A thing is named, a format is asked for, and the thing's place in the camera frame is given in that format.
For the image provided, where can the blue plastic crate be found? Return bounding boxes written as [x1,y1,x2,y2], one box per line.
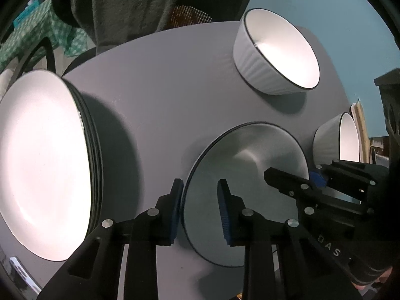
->
[12,0,47,27]

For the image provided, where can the white ribbed bowl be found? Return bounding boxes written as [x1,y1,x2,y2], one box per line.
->
[233,8,321,96]
[180,122,310,268]
[312,112,361,163]

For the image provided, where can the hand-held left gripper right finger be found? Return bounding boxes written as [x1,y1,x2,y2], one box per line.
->
[217,179,369,300]

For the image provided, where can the dark green fleece blanket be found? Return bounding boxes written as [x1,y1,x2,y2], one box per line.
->
[51,0,201,55]

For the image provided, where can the person's right hand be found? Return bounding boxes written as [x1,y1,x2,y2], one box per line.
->
[351,275,394,292]

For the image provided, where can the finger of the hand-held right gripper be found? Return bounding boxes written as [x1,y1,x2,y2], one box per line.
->
[264,167,316,208]
[309,161,379,194]

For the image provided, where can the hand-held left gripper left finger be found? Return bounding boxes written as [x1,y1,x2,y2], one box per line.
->
[37,178,185,300]

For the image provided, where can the cream leaning boards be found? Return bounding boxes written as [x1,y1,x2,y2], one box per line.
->
[350,100,371,163]

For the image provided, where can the green checked cloth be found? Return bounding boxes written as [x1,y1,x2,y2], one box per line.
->
[0,0,90,69]

